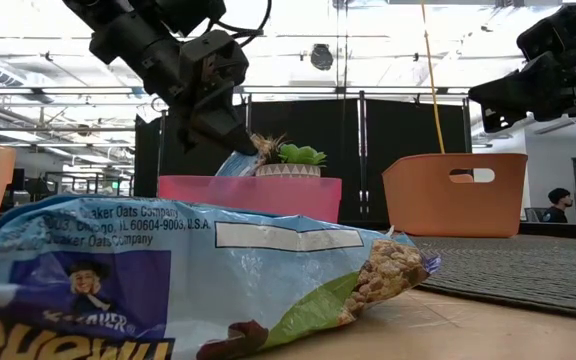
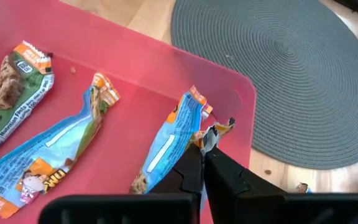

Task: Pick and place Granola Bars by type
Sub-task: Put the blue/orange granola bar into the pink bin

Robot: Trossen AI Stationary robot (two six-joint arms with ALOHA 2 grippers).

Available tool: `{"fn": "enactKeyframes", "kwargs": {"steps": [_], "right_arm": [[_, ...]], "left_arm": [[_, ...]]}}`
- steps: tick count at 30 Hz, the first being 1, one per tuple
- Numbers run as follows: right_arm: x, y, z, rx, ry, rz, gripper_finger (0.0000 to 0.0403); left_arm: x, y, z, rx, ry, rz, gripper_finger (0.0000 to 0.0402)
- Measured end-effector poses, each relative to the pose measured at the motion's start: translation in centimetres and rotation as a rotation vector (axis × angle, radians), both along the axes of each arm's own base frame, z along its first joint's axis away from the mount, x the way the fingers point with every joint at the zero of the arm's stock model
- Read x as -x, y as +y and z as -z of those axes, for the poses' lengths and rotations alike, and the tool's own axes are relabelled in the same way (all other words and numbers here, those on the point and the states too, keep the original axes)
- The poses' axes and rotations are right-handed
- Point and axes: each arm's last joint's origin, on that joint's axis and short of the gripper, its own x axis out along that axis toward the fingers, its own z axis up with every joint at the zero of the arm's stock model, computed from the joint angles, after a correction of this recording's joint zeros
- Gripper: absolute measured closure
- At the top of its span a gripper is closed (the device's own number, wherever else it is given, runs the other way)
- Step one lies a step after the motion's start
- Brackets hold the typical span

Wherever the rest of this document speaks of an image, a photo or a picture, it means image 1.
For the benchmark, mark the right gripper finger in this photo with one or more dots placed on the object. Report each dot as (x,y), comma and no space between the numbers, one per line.
(510,87)

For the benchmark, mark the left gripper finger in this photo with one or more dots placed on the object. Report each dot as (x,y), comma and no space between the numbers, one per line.
(213,125)

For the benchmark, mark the light blue granola bar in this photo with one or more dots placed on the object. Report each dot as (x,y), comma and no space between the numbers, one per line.
(193,270)
(238,164)

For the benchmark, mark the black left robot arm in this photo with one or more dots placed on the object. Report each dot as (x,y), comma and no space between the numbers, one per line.
(133,35)

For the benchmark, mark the succulent in white patterned pot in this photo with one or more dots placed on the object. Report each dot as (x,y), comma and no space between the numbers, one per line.
(298,155)

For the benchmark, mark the pink-red translucent plastic bin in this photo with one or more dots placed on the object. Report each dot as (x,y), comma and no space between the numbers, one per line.
(293,197)

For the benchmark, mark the person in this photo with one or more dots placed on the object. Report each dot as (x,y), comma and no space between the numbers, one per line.
(558,205)

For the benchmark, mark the black room divider panel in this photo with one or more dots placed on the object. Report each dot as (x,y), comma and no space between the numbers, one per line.
(393,135)

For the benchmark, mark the black ceiling fixture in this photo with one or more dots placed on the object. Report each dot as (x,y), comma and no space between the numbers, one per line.
(321,56)

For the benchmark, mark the grey round woven placemat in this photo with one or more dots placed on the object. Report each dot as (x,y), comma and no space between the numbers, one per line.
(518,280)

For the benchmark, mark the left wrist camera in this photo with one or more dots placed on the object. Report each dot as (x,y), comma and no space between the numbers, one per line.
(218,60)

